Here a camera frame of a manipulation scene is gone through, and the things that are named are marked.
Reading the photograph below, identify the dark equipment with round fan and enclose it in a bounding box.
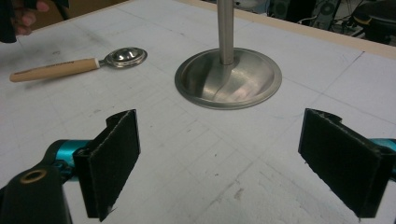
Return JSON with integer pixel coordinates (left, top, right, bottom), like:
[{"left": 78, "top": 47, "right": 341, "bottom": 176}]
[{"left": 311, "top": 0, "right": 342, "bottom": 32}]

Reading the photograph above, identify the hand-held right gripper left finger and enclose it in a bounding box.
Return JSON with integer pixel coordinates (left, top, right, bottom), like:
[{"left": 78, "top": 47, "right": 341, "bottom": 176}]
[{"left": 54, "top": 108, "right": 142, "bottom": 223}]

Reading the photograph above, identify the brown cardboard box with print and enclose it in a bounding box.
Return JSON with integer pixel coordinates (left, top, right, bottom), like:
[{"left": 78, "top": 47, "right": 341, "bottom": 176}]
[{"left": 30, "top": 0, "right": 132, "bottom": 32}]

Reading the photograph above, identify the metal stand with round base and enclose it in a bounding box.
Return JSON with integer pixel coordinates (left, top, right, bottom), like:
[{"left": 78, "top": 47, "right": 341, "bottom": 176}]
[{"left": 174, "top": 0, "right": 283, "bottom": 111}]

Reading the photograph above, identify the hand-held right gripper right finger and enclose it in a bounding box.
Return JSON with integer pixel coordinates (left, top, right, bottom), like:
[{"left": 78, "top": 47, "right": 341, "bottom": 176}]
[{"left": 297, "top": 107, "right": 396, "bottom": 218}]

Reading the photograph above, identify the metal scoop with wooden handle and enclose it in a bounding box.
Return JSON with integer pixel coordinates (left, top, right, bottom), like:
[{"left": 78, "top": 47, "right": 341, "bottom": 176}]
[{"left": 8, "top": 47, "right": 149, "bottom": 84}]

